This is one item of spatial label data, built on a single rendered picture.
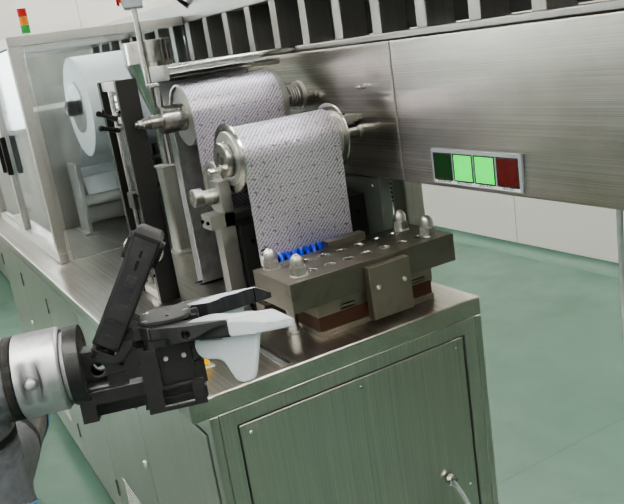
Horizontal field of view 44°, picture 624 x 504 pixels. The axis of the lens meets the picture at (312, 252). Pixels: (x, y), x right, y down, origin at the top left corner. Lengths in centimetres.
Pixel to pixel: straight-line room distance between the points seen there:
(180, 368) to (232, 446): 73
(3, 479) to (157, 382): 16
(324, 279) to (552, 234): 336
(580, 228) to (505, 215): 59
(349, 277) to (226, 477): 44
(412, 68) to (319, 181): 31
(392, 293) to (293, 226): 27
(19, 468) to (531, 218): 429
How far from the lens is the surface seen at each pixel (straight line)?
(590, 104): 129
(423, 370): 160
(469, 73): 147
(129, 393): 72
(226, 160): 160
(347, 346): 147
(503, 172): 143
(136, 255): 69
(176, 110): 183
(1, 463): 75
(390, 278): 154
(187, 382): 70
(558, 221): 469
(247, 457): 144
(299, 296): 146
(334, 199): 170
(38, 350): 70
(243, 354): 66
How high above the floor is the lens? 147
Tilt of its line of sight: 15 degrees down
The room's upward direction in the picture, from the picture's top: 9 degrees counter-clockwise
